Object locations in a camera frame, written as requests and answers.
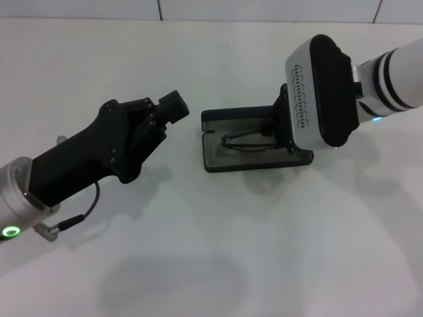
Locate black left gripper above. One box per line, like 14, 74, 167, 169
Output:
24, 90, 192, 209

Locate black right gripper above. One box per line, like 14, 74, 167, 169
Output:
262, 83, 298, 155

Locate black glasses case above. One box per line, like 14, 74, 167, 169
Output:
200, 104, 315, 174

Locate black glasses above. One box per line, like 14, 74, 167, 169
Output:
219, 131, 282, 154

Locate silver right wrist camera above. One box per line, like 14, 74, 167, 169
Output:
284, 34, 362, 151

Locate black cable with metal plug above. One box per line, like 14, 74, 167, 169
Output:
32, 181, 102, 244

